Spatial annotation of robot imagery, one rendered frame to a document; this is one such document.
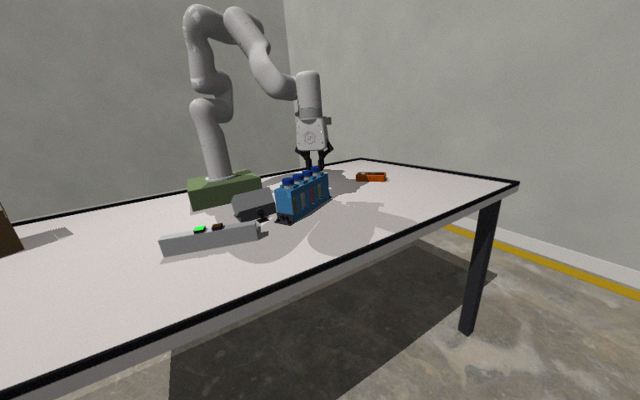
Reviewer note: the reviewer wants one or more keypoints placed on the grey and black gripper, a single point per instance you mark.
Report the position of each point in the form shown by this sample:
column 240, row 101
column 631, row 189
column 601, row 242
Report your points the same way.
column 312, row 135

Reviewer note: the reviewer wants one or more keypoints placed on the orange digital multimeter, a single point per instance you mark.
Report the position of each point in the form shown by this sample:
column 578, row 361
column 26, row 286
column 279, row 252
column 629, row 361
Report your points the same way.
column 370, row 177

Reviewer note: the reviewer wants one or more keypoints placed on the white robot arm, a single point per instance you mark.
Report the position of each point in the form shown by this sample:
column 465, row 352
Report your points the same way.
column 200, row 23

